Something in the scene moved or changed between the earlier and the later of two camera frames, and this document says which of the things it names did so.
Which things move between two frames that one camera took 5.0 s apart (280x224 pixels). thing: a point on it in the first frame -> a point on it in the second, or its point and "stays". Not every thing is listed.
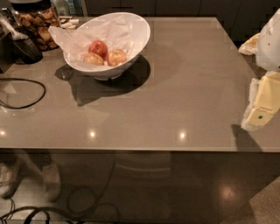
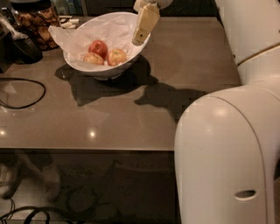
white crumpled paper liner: (119, 31) stays
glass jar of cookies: (33, 18) stays
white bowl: (106, 45) stays
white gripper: (269, 44) -> (145, 24)
